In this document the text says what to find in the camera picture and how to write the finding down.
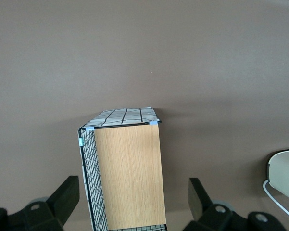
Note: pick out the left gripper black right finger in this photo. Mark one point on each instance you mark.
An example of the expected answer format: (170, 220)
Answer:
(202, 207)

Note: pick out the light wooden board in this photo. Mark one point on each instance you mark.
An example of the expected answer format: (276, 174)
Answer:
(131, 175)

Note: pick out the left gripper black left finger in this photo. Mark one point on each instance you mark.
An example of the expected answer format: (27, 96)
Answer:
(62, 199)

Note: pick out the cream white toaster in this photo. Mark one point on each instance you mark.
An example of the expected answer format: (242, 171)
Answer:
(285, 173)

